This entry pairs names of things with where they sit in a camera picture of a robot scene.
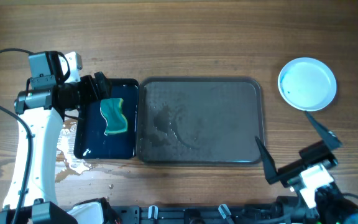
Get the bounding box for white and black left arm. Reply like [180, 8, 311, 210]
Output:
[0, 51, 122, 223]

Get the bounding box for large brown serving tray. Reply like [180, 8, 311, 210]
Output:
[136, 77, 265, 166]

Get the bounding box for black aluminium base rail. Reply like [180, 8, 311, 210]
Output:
[112, 206, 321, 224]

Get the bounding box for black left camera cable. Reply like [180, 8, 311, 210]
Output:
[0, 47, 71, 224]

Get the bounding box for green and yellow sponge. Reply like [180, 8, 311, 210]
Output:
[100, 98, 128, 135]

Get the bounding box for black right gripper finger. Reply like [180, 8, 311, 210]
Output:
[255, 136, 277, 184]
[305, 111, 342, 151]

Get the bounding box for white plate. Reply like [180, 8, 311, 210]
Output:
[277, 57, 337, 111]

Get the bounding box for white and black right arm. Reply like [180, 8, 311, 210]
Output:
[255, 111, 358, 223]

